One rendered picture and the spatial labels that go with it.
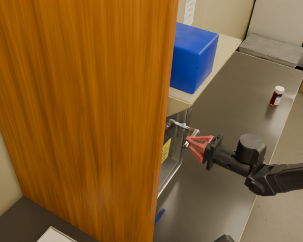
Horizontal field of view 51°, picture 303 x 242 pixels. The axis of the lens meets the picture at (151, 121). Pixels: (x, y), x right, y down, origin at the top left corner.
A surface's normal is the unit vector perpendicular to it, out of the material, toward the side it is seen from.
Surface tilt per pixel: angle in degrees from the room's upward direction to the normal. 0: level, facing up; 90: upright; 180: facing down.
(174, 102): 90
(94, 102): 90
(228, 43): 0
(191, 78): 90
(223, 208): 0
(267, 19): 90
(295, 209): 0
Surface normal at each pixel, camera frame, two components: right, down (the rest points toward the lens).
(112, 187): -0.50, 0.55
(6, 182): 0.87, 0.36
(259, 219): 0.05, -0.76
